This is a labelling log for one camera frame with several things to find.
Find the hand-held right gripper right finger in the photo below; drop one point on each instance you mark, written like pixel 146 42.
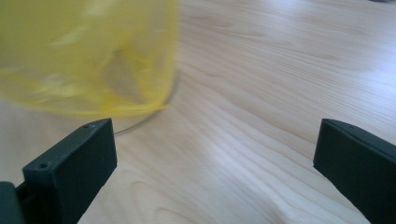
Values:
pixel 361 168

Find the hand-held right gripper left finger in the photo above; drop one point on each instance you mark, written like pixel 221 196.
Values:
pixel 71 168

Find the clear round container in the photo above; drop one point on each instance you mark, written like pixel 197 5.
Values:
pixel 134 127

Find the yellow plastic bag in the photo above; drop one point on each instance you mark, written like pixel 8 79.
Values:
pixel 77 53

